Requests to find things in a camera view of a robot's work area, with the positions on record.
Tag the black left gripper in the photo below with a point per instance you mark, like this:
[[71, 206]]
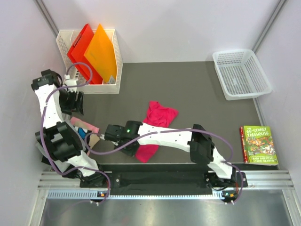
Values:
[[74, 106]]

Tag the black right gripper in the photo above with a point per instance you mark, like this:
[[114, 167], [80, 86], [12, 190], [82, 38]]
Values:
[[132, 152]]

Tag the pink red t shirt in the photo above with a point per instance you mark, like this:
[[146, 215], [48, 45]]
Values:
[[159, 116]]

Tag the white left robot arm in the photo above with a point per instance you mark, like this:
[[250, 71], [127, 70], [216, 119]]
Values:
[[65, 140]]

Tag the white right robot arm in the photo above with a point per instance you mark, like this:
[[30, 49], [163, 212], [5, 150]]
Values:
[[196, 141]]

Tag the brown folded cloth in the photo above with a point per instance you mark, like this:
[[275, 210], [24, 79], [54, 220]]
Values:
[[93, 140]]

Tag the red plastic folder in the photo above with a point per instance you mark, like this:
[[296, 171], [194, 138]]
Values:
[[77, 51]]

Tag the orange plastic folder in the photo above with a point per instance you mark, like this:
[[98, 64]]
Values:
[[100, 54]]

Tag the grey folded t shirt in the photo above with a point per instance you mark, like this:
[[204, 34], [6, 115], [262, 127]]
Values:
[[42, 151]]

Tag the white file organizer rack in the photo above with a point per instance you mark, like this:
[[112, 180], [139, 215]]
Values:
[[64, 41]]

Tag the green treehouse book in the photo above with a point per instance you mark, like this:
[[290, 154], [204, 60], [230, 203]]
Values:
[[257, 145]]

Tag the white plastic mesh basket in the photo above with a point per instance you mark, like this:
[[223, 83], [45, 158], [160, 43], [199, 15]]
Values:
[[240, 74]]

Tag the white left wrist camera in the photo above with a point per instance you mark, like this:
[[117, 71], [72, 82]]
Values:
[[70, 82]]

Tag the aluminium front rail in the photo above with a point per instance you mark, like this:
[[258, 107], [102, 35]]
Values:
[[57, 187]]

